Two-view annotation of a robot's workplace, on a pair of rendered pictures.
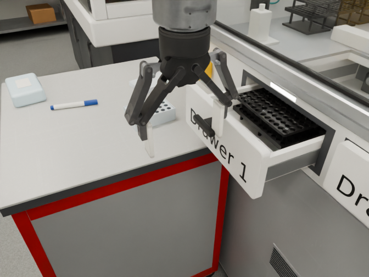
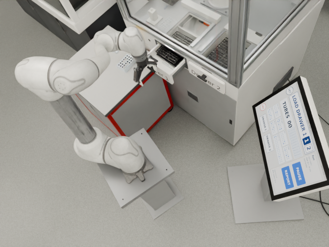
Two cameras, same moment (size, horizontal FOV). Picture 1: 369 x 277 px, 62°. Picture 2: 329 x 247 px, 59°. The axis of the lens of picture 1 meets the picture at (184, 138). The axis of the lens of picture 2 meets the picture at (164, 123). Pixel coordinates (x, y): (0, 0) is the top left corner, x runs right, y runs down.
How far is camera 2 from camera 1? 1.38 m
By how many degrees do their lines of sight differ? 25
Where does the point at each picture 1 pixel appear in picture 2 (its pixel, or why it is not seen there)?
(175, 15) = (139, 60)
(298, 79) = (172, 45)
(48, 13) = not seen: outside the picture
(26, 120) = not seen: hidden behind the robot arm
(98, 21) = (76, 22)
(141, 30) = (95, 14)
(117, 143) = (123, 80)
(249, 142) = (165, 72)
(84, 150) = (113, 87)
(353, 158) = (191, 65)
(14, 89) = not seen: hidden behind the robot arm
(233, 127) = (159, 68)
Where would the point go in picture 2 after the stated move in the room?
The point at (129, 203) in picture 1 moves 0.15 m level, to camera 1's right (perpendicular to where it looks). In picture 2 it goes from (135, 97) to (153, 89)
